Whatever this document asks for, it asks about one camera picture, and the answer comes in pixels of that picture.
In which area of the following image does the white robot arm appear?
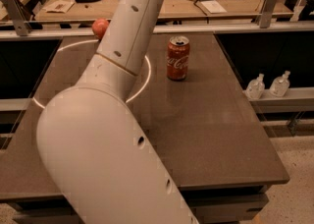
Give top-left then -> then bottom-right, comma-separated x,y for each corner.
36,0 -> 199,224

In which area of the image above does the red coke can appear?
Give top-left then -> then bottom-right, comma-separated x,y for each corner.
167,35 -> 190,81

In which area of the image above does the red apple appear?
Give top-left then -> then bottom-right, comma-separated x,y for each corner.
92,19 -> 109,39

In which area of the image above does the clear sanitizer bottle left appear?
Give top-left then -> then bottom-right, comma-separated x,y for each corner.
245,74 -> 265,100

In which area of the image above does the clear sanitizer bottle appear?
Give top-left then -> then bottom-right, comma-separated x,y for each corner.
245,74 -> 265,100
269,71 -> 290,97

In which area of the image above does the white paper card right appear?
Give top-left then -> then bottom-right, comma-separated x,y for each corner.
201,0 -> 226,14

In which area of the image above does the white paper card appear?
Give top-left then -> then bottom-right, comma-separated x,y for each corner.
43,0 -> 74,14
201,0 -> 226,14

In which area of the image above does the clear sanitizer bottle right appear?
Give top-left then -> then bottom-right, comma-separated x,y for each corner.
269,71 -> 290,97

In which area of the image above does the white paper card left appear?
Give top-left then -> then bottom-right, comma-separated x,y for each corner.
43,0 -> 74,14

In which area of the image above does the metal rail behind table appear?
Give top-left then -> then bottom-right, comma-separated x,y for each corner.
0,21 -> 314,41

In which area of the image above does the right metal bracket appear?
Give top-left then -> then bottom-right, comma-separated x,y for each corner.
257,0 -> 277,28

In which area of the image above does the metal bracket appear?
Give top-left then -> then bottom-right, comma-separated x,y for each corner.
257,0 -> 277,28
1,0 -> 31,36

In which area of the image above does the left metal bracket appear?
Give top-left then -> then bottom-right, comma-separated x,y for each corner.
1,0 -> 31,36

